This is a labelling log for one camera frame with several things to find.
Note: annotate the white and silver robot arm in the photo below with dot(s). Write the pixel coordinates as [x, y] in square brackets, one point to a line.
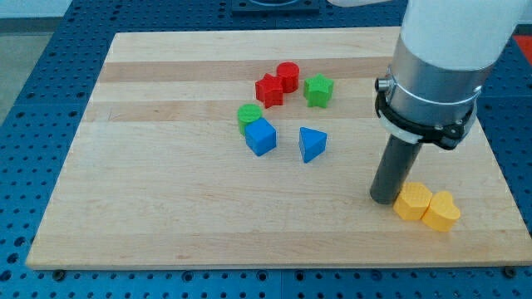
[444, 53]

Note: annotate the red star block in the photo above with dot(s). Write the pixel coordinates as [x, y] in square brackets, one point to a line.
[269, 90]

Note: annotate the green star block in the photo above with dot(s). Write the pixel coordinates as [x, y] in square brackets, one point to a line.
[318, 90]

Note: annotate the blue cube block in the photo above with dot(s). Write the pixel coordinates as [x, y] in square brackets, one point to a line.
[260, 136]

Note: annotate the green cylinder block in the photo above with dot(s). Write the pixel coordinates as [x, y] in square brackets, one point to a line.
[247, 114]

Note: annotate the blue triangle block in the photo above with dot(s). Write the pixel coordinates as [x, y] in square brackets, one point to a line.
[311, 143]

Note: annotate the wooden board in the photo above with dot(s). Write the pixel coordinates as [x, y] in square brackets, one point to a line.
[159, 177]

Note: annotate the red cylinder block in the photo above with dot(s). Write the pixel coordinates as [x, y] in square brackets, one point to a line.
[288, 72]

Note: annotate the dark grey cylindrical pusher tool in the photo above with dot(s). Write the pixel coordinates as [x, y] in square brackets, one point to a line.
[393, 169]

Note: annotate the yellow hexagon block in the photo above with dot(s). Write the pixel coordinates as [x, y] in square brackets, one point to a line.
[412, 201]

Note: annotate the yellow heart block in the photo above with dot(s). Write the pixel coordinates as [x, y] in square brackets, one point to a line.
[442, 213]

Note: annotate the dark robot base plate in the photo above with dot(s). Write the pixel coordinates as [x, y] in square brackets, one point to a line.
[242, 7]

